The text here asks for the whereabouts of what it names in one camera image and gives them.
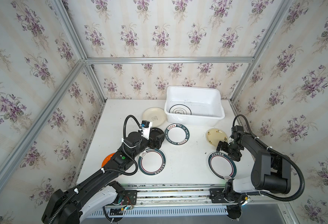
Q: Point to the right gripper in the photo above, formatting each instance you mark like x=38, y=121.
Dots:
x=230, y=147

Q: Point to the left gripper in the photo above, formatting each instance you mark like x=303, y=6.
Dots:
x=155, y=140

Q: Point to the black plate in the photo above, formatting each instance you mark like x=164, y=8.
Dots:
x=157, y=134

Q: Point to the yellow cream plate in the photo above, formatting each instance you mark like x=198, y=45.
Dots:
x=214, y=136

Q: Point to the white plate flower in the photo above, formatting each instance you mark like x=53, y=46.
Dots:
x=180, y=109

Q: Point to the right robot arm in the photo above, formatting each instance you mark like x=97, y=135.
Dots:
x=273, y=174

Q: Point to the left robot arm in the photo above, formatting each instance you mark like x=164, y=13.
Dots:
x=101, y=188

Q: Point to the cream plate near bin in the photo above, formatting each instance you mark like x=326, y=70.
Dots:
x=155, y=115

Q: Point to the white plastic bin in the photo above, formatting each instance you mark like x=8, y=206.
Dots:
x=205, y=104

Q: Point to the white plate green red rim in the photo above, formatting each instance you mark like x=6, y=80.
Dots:
x=151, y=161

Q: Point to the white plate green lettered rim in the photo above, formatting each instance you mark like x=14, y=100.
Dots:
x=177, y=134

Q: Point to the orange plate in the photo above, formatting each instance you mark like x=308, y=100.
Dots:
x=107, y=159

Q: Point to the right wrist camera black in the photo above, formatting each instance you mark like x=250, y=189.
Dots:
x=237, y=131

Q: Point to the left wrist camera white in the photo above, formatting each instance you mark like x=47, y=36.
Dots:
x=145, y=129

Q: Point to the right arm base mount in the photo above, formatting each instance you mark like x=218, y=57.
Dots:
x=233, y=193

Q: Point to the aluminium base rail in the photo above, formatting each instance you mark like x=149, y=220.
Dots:
x=161, y=201

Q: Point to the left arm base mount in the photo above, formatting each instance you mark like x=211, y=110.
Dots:
x=124, y=200

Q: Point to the aluminium frame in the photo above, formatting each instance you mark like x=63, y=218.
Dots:
x=12, y=158

